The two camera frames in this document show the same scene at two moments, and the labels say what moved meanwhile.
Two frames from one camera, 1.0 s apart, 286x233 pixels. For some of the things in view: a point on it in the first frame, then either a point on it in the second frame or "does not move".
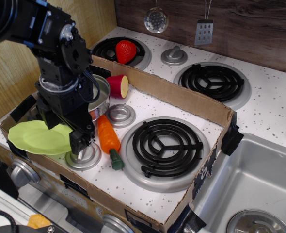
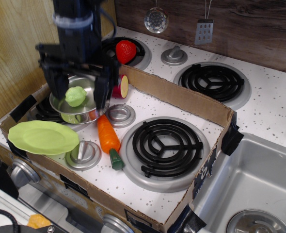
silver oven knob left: x=23 y=174 does not move
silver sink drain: x=256 y=221 does not move
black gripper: x=67 y=101 to x=80 y=50
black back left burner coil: x=106 y=49 does not move
